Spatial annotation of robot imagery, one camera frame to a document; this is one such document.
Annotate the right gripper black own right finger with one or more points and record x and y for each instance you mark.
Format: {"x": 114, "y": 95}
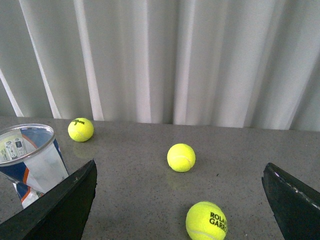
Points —
{"x": 295, "y": 205}

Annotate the Wilson 3 tennis ball centre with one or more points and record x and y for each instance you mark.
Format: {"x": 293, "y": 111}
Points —
{"x": 80, "y": 129}

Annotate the yellow tennis ball right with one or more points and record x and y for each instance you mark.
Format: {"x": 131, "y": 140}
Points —
{"x": 181, "y": 157}

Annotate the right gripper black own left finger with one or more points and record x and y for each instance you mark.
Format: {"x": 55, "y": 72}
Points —
{"x": 61, "y": 214}

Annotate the Roland Garros tennis ball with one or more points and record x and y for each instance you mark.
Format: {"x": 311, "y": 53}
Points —
{"x": 206, "y": 221}

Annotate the white pleated curtain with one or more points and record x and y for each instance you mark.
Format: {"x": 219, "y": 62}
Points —
{"x": 225, "y": 63}

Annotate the clear Wilson tennis ball can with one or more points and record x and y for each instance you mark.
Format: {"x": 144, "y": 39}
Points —
{"x": 30, "y": 157}

